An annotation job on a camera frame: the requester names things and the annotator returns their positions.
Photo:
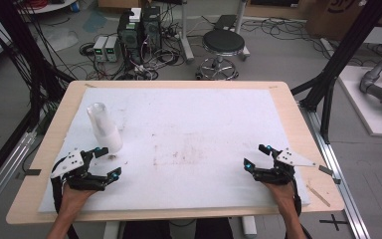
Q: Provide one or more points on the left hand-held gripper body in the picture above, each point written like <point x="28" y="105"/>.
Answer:
<point x="71" y="162"/>

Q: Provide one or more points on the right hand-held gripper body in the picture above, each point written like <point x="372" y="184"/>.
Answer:
<point x="291" y="158"/>

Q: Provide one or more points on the translucent white plastic bottle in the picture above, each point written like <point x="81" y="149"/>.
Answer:
<point x="106" y="132"/>

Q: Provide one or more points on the person's left hand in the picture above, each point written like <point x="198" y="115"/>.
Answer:
<point x="73" y="199"/>

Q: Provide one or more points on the person's right hand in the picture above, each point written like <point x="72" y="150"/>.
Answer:
<point x="285" y="197"/>

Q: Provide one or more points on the grey tape piece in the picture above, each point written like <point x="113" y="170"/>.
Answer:
<point x="31" y="172"/>
<point x="325" y="170"/>

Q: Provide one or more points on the white foam mat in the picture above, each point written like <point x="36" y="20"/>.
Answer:
<point x="195" y="126"/>

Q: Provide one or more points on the person's legs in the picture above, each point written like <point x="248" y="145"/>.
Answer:
<point x="212" y="229"/>

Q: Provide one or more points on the black tape cross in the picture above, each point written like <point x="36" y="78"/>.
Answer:
<point x="334" y="221"/>

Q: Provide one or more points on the white platform board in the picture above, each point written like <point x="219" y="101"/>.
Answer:
<point x="371" y="113"/>

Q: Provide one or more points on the grey bench power supply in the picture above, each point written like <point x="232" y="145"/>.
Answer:
<point x="100" y="48"/>
<point x="112" y="48"/>

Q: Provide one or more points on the black computer tower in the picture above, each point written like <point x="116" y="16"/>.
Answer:
<point x="129" y="40"/>
<point x="152" y="30"/>

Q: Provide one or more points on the black round stool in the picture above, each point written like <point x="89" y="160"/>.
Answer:
<point x="224" y="41"/>

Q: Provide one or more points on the clear plastic sheet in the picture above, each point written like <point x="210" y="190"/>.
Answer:
<point x="58" y="39"/>

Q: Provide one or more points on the teal floor sheet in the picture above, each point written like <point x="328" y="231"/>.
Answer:
<point x="94" y="22"/>

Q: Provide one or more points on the white stand leg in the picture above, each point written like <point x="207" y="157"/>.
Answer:
<point x="186" y="40"/>
<point x="241" y="20"/>

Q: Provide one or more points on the dark flat device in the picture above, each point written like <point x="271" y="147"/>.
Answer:
<point x="225" y="22"/>

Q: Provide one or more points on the small white box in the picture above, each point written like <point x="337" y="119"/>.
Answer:
<point x="135" y="15"/>

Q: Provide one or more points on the brown cardboard box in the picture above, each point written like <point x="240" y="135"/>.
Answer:
<point x="331" y="20"/>

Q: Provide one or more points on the blue tape roll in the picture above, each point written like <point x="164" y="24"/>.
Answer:
<point x="75" y="7"/>

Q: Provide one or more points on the white round table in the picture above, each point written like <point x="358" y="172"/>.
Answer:
<point x="51" y="6"/>

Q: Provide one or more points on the aluminium rail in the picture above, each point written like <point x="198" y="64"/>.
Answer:
<point x="338" y="179"/>
<point x="3" y="179"/>

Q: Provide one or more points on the black metal frame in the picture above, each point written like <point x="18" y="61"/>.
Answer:
<point x="341" y="49"/>
<point x="23" y="49"/>

